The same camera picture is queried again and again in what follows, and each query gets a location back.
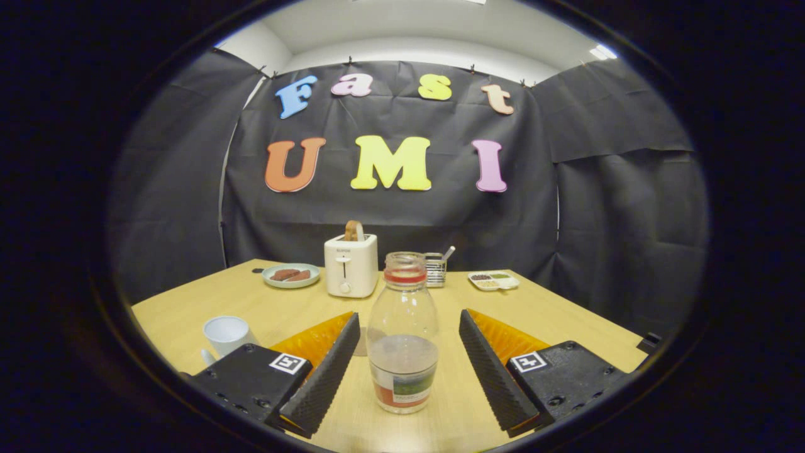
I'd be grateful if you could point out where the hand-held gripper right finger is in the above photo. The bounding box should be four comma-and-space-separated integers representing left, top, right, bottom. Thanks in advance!
458, 308, 633, 439

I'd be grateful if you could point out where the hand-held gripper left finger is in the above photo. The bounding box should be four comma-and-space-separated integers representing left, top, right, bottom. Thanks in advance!
182, 311, 362, 439

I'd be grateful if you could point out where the clear juice bottle red label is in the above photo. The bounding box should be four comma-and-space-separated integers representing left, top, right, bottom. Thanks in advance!
366, 252, 441, 415

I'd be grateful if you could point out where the white cup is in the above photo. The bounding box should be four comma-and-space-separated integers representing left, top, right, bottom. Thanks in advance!
201, 316, 260, 367

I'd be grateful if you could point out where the wooden table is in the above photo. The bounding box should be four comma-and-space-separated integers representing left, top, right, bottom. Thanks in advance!
131, 259, 648, 453

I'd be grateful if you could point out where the white divided seasoning dish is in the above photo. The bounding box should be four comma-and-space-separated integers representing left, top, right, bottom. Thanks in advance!
467, 271, 521, 292

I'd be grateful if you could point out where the pale green plate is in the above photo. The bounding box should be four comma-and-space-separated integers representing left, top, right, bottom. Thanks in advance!
262, 263, 321, 289

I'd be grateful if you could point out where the white toaster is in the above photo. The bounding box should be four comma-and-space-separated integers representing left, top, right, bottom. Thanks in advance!
324, 233, 379, 299

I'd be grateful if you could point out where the black backdrop cloth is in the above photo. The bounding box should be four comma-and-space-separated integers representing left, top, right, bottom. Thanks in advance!
107, 47, 710, 340

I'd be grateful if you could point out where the metal wire holder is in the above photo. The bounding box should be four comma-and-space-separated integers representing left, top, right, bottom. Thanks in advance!
423, 252, 448, 289

